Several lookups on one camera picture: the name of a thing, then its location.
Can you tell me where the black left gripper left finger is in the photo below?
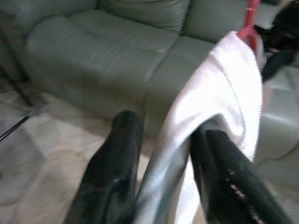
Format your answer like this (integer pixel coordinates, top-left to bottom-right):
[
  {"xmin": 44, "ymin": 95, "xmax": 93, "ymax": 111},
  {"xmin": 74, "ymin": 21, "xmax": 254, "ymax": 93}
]
[{"xmin": 67, "ymin": 110, "xmax": 144, "ymax": 224}]

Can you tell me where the black metal drying rack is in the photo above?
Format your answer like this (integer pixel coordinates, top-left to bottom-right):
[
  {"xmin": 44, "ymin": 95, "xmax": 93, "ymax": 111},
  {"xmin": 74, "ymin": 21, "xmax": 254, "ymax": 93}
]
[{"xmin": 0, "ymin": 23, "xmax": 36, "ymax": 143}]

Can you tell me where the red plastic hanger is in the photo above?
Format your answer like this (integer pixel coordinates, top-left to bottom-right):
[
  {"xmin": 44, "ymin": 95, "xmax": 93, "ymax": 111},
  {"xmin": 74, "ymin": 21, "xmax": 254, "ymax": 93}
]
[{"xmin": 237, "ymin": 0, "xmax": 263, "ymax": 59}]

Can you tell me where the navy and white garment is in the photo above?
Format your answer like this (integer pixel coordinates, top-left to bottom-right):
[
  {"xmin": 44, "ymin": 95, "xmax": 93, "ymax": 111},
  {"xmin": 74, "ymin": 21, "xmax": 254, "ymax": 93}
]
[{"xmin": 253, "ymin": 0, "xmax": 299, "ymax": 83}]

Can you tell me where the grey-green leather sofa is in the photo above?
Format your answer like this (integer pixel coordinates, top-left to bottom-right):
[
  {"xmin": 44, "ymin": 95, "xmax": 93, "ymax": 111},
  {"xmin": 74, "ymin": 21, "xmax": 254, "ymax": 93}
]
[{"xmin": 0, "ymin": 0, "xmax": 299, "ymax": 183}]

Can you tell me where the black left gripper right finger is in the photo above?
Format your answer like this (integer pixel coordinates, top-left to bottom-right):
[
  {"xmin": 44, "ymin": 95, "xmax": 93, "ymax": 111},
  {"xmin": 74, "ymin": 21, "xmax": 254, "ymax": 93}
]
[{"xmin": 190, "ymin": 121, "xmax": 298, "ymax": 224}]

